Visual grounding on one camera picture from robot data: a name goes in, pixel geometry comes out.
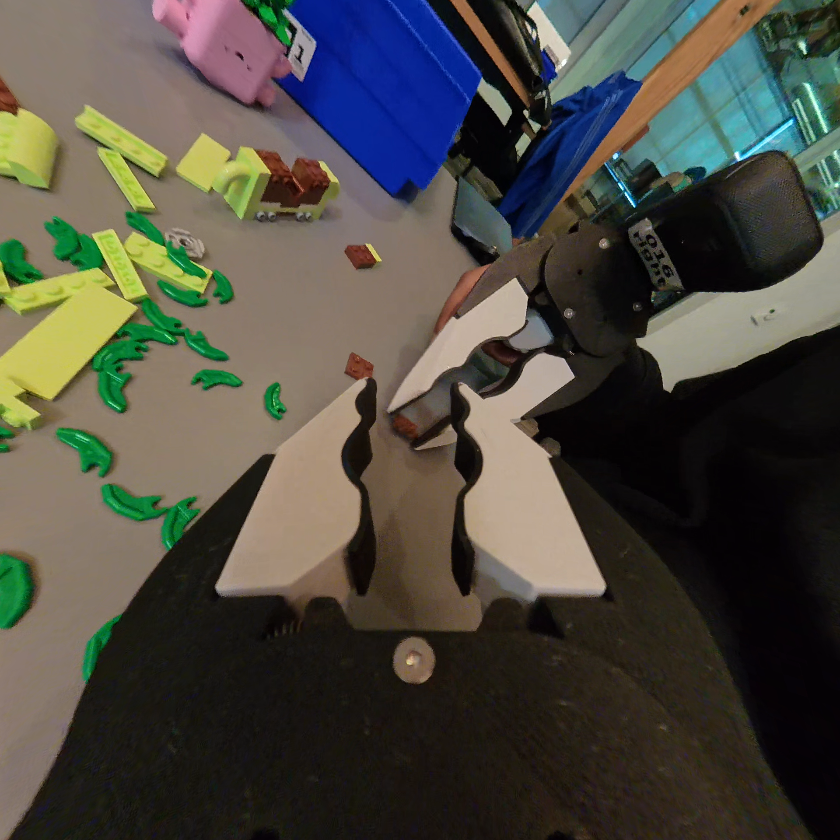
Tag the pink brick plant pot figure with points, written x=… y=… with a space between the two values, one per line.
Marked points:
x=223 y=46

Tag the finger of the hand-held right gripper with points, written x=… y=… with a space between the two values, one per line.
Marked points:
x=538 y=387
x=472 y=321

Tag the person's right hand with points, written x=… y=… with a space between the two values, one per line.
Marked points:
x=453 y=298

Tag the grey round plate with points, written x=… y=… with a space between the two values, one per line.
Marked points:
x=187 y=244

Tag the brown brick with lime slope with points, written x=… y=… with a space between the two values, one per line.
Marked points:
x=359 y=256

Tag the white printed marker tag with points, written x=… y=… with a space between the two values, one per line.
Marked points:
x=300 y=49

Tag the blue plastic bin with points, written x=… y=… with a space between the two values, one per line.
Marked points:
x=380 y=85

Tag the wooden beam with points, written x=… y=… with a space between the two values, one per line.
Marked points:
x=676 y=72

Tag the blue cloth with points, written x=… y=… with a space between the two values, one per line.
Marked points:
x=571 y=138

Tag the dark laptop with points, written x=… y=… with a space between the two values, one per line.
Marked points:
x=479 y=216

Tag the black bag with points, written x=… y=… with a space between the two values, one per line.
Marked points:
x=518 y=39

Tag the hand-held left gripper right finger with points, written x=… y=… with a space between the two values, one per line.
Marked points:
x=531 y=525

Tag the lime and brown brick assembly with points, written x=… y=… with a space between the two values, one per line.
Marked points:
x=289 y=180

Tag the wooden table edge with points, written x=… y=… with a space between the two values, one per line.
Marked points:
x=492 y=49

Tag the scattered green leaf pieces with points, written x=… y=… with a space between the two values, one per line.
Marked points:
x=131 y=504

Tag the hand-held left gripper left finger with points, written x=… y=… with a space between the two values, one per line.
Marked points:
x=289 y=518

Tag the scattered lime green bricks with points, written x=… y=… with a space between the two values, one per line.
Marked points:
x=65 y=341

